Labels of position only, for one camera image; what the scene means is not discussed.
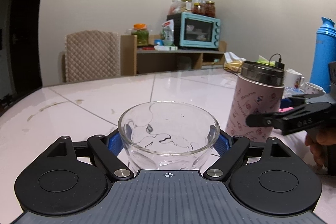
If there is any pink patterned thermos bottle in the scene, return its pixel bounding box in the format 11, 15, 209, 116
225, 61, 285, 142

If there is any clear glass cup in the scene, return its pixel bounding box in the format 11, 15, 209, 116
118, 101, 221, 171

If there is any pink bottle cap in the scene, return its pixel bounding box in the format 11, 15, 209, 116
279, 107, 294, 113

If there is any person's hand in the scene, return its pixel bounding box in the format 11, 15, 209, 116
305, 128, 336, 169

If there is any white mug with picture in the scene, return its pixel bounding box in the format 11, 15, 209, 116
284, 69, 305, 89

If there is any blue thermos jug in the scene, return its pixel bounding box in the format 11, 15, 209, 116
310, 17, 336, 93

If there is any green box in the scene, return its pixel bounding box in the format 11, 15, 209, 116
257, 55, 275, 66

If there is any yellow tissue pack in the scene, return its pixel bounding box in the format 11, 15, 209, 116
224, 52, 246, 73

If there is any quilted beige chair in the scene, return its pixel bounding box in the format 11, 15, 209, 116
64, 30, 121, 83

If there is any wooden shelf unit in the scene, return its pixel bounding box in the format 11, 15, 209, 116
120, 35, 227, 76

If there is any white flat box on shelf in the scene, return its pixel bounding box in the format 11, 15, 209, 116
154, 45, 178, 51

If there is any teal toaster oven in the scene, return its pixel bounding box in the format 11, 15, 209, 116
167, 12, 221, 51

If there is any green jar orange lid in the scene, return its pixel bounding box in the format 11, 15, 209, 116
131, 23, 149, 47

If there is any snack bag on shelf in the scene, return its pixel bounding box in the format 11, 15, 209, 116
161, 19, 174, 46

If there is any red jar dark lid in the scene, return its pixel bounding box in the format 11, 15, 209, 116
205, 1, 216, 18

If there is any jar with yellow lid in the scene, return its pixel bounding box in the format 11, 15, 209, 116
180, 0, 193, 12

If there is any black charger with cable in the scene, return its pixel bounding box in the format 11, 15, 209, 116
268, 53, 285, 69

